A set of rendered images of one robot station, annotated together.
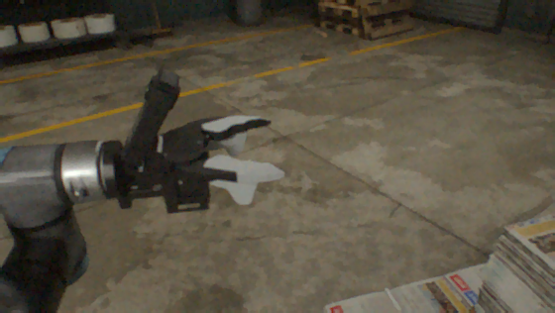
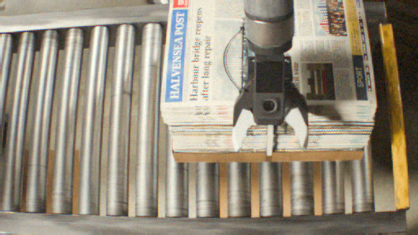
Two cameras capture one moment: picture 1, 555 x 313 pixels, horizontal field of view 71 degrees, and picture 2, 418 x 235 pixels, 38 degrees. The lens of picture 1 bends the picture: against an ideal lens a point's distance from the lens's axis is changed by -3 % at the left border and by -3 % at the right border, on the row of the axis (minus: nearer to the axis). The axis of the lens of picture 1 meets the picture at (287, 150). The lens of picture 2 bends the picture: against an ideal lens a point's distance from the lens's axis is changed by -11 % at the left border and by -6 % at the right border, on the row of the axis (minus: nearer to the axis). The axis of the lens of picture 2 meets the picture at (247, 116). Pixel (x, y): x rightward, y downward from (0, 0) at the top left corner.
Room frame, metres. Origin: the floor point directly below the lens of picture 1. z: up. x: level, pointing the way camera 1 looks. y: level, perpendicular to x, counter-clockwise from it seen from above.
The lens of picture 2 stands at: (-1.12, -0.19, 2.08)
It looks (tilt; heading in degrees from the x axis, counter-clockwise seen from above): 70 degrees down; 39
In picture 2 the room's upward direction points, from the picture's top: 2 degrees counter-clockwise
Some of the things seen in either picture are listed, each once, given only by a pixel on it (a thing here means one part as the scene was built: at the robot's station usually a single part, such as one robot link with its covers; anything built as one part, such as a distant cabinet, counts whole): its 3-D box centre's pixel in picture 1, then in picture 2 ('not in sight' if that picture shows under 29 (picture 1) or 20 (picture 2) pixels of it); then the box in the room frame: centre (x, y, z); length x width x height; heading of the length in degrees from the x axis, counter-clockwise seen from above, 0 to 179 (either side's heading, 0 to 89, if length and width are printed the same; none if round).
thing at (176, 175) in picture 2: not in sight; (177, 117); (-0.83, 0.24, 0.77); 0.47 x 0.05 x 0.05; 38
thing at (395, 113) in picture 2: not in sight; (396, 113); (-0.55, -0.14, 0.81); 0.43 x 0.03 x 0.02; 38
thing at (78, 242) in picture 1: (47, 251); not in sight; (0.37, 0.31, 1.12); 0.11 x 0.08 x 0.11; 11
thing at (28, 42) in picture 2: not in sight; (18, 120); (-1.08, 0.54, 0.77); 0.47 x 0.05 x 0.05; 38
